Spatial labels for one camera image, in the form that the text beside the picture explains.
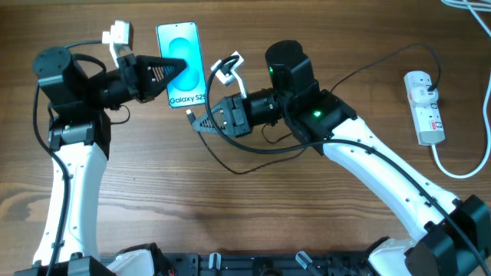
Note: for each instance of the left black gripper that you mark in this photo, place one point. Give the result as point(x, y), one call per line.
point(130, 67)

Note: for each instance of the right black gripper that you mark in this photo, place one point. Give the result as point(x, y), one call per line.
point(237, 116)

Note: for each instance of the blue Galaxy smartphone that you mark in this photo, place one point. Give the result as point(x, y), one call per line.
point(180, 42)

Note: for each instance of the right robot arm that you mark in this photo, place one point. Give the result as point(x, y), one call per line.
point(447, 235)

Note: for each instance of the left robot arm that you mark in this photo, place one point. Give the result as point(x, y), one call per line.
point(81, 90)

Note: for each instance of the white charger plug adapter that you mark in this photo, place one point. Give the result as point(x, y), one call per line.
point(420, 96)

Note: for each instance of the white power strip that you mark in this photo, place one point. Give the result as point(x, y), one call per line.
point(427, 120)

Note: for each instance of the black mounting rail base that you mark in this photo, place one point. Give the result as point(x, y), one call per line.
point(264, 264)

